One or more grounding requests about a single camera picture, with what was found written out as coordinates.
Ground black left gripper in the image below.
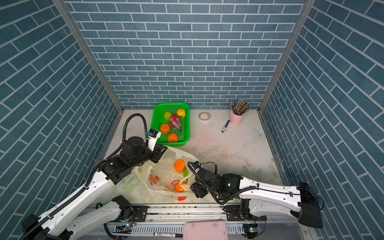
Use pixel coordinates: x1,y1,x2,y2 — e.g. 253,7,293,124
130,142,169,169

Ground yellowish plastic bag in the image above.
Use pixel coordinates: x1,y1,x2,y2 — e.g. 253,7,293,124
135,147,198,198

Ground pink dragon fruit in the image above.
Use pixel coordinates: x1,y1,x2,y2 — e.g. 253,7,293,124
169,114,183,135

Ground yellow green pear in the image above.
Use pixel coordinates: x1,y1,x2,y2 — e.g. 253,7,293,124
164,111,173,121

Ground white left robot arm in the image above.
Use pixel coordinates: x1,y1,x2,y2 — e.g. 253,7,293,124
21,113,167,240

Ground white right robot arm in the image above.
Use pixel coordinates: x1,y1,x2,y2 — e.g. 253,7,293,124
188,162,325,229

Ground green plastic basket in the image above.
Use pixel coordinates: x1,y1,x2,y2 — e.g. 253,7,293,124
151,103,190,147

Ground pink box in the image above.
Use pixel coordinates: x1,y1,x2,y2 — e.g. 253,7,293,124
183,221,229,240

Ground tape roll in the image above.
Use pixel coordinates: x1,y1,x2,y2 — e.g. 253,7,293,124
199,112,211,122

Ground blue white marker pen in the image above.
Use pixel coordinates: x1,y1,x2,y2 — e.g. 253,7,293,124
221,120,230,133

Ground pink pencil cup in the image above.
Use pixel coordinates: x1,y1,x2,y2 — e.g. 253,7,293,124
230,112,245,126

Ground black marker pen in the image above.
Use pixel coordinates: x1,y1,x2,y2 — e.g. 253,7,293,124
154,232,183,238

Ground coloured pencils bunch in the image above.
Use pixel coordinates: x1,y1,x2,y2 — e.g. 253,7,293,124
230,100,251,116

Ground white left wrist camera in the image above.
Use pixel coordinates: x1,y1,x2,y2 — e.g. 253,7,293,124
148,129,162,152

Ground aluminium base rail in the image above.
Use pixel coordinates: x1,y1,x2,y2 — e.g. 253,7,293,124
53,203,313,240

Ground aluminium corner post right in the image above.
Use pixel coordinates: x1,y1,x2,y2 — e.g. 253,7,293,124
259,0,316,113

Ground aluminium corner post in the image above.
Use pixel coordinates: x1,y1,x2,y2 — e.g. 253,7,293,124
52,0,124,114
259,0,316,113

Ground aluminium corner post left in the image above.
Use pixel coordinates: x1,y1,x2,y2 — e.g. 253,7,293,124
52,0,124,114

